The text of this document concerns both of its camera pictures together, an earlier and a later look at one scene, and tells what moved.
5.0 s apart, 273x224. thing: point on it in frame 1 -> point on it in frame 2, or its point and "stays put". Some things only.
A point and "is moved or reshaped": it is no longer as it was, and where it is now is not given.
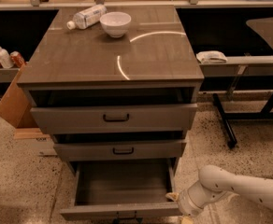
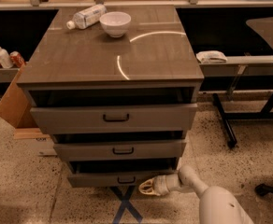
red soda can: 17,59 stays put
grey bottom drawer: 122,188 is moved or reshaped
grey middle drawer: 120,150 stays put
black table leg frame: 225,118 stays put
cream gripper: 184,203 -> 162,184
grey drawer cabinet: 115,105 stays put
